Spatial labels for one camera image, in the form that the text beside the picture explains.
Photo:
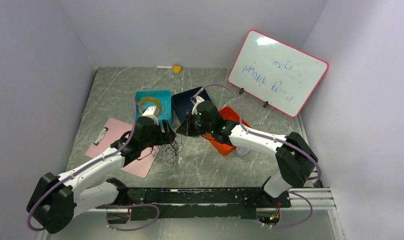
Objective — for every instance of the clear plastic cup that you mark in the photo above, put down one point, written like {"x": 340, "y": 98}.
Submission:
{"x": 242, "y": 151}

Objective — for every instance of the pink framed whiteboard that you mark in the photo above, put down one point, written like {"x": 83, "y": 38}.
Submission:
{"x": 276, "y": 73}

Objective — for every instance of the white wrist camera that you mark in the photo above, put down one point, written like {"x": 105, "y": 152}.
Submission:
{"x": 196, "y": 100}
{"x": 153, "y": 113}

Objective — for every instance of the teal plastic tray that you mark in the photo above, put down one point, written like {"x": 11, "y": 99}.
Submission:
{"x": 159, "y": 98}

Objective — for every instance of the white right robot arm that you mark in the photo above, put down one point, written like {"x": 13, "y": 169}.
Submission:
{"x": 294, "y": 157}

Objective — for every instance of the orange plastic tray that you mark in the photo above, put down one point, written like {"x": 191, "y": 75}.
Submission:
{"x": 228, "y": 114}

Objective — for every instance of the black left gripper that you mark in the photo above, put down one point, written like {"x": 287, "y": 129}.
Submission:
{"x": 166, "y": 137}

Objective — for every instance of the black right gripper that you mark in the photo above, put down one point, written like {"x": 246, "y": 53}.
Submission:
{"x": 188, "y": 122}

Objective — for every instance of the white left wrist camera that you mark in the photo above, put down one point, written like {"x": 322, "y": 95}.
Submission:
{"x": 153, "y": 113}

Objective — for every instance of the white marker pen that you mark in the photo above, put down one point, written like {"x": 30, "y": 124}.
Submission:
{"x": 164, "y": 67}

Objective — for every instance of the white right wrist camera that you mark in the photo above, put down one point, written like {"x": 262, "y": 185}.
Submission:
{"x": 196, "y": 100}

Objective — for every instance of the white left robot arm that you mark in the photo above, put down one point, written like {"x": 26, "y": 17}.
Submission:
{"x": 57, "y": 199}

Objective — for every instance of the yellow block eraser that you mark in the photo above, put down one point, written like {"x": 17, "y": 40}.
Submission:
{"x": 176, "y": 69}

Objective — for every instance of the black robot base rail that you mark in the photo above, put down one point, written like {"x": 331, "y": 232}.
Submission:
{"x": 217, "y": 202}

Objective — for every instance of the pink clipboard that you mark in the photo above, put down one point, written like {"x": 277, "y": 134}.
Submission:
{"x": 114, "y": 130}

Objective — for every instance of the navy blue plastic tray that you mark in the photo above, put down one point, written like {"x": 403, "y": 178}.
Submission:
{"x": 181, "y": 103}

